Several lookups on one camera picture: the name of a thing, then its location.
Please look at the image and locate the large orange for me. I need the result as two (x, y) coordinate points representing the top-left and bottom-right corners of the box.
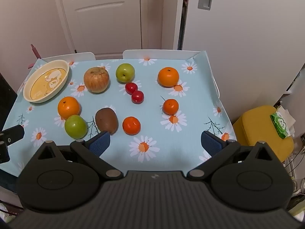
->
(58, 96), (80, 120)
(157, 67), (180, 87)

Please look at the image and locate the light blue daisy tablecloth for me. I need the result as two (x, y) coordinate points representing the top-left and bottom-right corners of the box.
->
(0, 51), (237, 179)

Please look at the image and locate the cream bowl with yellow print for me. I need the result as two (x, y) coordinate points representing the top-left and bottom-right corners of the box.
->
(23, 60), (70, 103)

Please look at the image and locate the pink long-handled tool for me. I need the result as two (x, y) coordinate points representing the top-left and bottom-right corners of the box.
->
(28, 44), (42, 69)

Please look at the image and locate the white panel door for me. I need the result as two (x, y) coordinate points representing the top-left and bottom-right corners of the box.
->
(52, 0), (148, 53)

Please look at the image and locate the small orange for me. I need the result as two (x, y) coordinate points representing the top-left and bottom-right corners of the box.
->
(122, 116), (141, 135)
(163, 99), (179, 115)

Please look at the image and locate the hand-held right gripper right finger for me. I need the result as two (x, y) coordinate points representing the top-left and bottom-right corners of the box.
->
(187, 130), (278, 180)

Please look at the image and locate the red cherry tomato upper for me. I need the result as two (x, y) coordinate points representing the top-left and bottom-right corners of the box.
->
(125, 82), (138, 95)

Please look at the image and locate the white wardrobe door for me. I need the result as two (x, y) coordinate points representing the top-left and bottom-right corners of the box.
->
(177, 0), (305, 124)

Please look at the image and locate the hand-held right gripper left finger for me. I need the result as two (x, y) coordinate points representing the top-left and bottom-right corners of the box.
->
(33, 131), (124, 180)

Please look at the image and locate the black chair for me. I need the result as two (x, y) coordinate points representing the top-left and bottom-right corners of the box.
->
(0, 73), (18, 134)

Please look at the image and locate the yellow stool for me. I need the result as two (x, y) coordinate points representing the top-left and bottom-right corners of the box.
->
(232, 105), (294, 163)

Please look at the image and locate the green tissue packet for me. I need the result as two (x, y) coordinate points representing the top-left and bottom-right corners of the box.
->
(276, 105), (296, 136)
(270, 112), (291, 139)

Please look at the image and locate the white chair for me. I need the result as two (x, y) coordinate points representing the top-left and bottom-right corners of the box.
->
(39, 52), (96, 64)
(122, 50), (205, 60)

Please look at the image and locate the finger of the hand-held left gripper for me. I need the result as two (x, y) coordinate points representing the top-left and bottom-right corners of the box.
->
(0, 125), (25, 146)
(0, 141), (10, 164)

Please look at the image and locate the large russet apple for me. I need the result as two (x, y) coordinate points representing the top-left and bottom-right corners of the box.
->
(83, 67), (110, 93)

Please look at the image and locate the brown kiwi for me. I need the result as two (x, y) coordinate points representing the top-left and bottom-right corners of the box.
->
(95, 108), (118, 134)

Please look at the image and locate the green apple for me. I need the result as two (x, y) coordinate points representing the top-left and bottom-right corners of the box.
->
(64, 115), (87, 139)
(116, 63), (135, 83)

